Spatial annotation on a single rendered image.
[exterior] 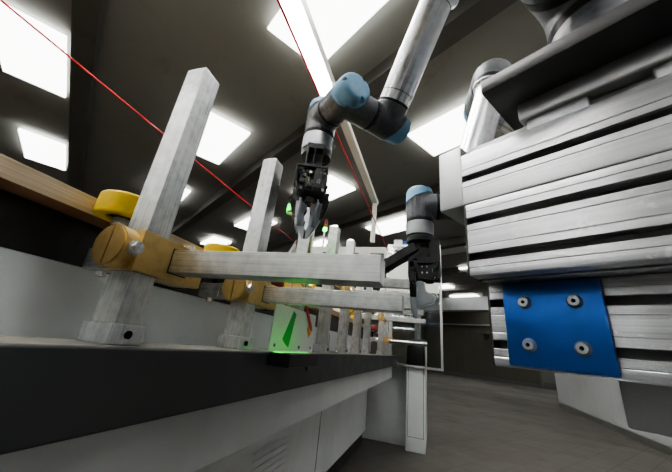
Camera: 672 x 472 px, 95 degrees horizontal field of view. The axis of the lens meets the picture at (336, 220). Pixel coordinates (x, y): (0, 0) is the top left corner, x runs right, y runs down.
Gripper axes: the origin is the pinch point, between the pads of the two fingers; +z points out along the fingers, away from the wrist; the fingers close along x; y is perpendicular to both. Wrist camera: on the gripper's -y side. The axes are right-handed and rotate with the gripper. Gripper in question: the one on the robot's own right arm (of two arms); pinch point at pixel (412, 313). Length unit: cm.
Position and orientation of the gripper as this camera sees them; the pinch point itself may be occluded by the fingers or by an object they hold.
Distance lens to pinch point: 84.0
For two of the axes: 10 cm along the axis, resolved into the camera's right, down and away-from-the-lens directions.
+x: 2.8, 3.9, 8.8
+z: -0.9, 9.2, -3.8
